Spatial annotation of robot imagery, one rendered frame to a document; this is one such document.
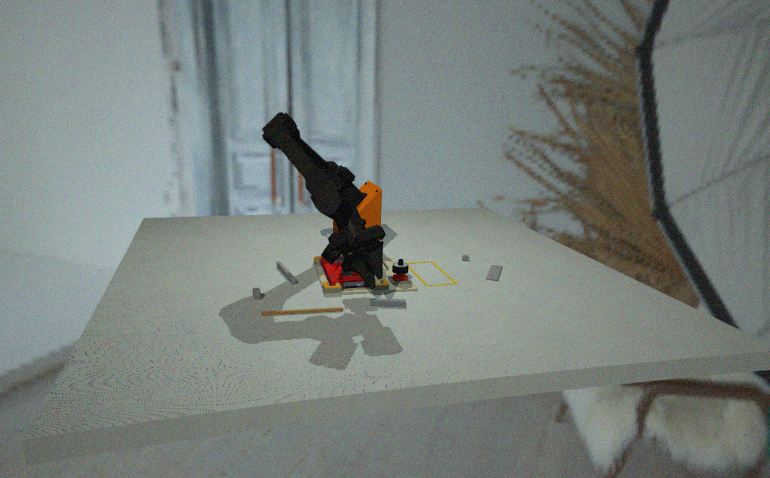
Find grey flat bar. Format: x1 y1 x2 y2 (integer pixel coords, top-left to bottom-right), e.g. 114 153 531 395
487 265 502 281

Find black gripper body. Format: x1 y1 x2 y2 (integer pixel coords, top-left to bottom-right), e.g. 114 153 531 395
338 216 386 272

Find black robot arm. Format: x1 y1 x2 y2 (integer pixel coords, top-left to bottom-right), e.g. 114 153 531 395
262 112 367 265

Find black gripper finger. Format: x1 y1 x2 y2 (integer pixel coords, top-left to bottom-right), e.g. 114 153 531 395
347 260 376 289
356 241 383 279

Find black wheel with grey hub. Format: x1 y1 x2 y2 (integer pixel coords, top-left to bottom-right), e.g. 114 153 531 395
392 262 408 274

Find brown long thin bar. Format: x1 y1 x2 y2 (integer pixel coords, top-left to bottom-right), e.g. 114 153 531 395
261 307 343 316

